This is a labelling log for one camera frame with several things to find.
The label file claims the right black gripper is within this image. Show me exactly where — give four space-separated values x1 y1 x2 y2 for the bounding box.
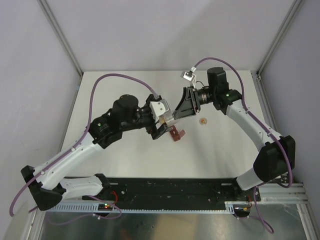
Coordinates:
172 86 216 120

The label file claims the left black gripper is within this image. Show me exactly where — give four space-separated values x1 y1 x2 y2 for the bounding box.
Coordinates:
121 96 171 139

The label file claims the red weekly pill organizer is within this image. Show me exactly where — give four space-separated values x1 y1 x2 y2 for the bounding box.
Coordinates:
169 125 186 142

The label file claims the clear pill bottle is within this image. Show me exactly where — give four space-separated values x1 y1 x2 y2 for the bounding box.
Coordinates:
159 114 180 127

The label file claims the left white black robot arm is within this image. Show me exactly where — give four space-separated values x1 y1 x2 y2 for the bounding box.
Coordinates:
21 94 170 211

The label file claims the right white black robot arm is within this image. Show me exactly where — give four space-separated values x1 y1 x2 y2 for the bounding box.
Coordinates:
173 67 296 201

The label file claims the shiny metal front plate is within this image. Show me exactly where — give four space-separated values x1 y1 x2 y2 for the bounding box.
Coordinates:
39 204 308 240

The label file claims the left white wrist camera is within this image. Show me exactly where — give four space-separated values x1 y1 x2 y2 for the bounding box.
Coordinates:
149 99 170 122

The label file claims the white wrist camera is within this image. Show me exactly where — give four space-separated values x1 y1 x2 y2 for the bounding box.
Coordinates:
149 99 170 122
180 70 196 88

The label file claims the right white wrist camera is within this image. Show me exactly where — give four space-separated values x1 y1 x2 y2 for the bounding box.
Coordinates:
180 70 196 88

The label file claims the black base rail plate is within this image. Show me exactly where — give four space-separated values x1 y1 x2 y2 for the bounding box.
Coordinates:
81 176 262 210

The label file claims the grey slotted cable duct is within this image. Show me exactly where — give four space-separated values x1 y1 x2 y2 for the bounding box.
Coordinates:
49 201 258 215

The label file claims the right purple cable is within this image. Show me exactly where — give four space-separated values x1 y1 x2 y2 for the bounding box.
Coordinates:
191 57 295 235

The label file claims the right aluminium frame post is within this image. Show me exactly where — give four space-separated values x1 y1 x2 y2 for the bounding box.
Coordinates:
256 0 305 77

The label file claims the aluminium frame post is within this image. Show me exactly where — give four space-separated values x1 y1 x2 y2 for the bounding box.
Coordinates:
37 0 84 78
256 0 305 77

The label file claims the left aluminium frame post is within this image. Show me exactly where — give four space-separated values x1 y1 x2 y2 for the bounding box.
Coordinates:
37 0 84 78

